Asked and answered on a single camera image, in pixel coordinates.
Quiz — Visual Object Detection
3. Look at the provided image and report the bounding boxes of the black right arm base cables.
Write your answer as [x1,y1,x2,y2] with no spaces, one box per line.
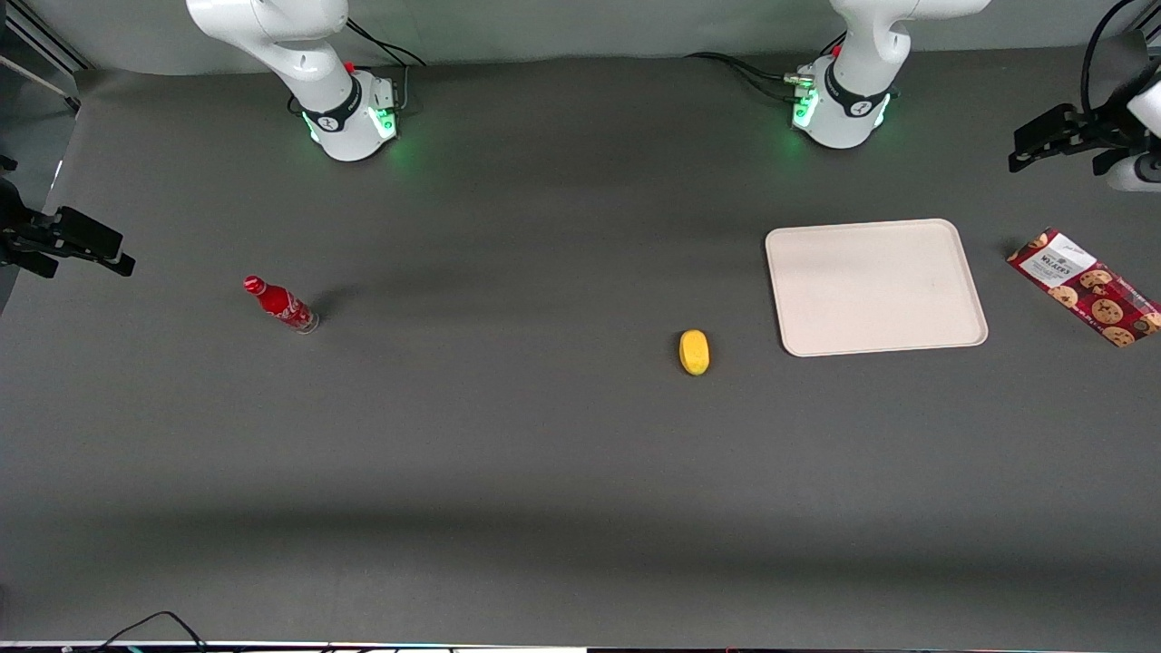
[345,16,428,114]

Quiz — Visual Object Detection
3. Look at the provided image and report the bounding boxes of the red cola bottle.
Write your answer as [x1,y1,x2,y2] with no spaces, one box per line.
[242,276,320,335]

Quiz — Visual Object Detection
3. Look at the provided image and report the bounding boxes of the beige plastic tray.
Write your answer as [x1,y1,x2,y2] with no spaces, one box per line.
[765,219,990,358]

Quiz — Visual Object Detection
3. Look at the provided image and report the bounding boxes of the yellow lemon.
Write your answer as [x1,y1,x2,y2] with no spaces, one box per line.
[678,329,711,376]

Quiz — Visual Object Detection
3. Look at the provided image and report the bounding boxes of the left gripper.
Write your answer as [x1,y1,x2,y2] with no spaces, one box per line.
[1008,71,1161,175]

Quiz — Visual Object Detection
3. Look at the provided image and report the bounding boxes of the aluminium frame profile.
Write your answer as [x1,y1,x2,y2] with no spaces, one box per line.
[0,0,95,113]

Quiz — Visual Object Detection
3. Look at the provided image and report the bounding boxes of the red cookie box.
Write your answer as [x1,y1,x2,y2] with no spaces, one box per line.
[1007,228,1161,349]

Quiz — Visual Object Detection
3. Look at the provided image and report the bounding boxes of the black cable at table edge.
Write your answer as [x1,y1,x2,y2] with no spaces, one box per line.
[63,610,211,653]

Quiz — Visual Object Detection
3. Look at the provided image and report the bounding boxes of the black left arm base cables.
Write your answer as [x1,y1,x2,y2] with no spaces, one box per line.
[682,33,849,102]

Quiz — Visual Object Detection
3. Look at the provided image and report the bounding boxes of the black arm base cables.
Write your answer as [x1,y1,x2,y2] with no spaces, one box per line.
[682,33,849,102]
[345,16,428,114]

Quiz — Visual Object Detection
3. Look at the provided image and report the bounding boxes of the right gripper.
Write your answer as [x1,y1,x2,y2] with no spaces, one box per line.
[0,177,137,278]

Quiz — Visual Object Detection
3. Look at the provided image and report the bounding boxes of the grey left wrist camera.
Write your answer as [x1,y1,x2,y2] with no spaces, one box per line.
[1106,150,1161,192]

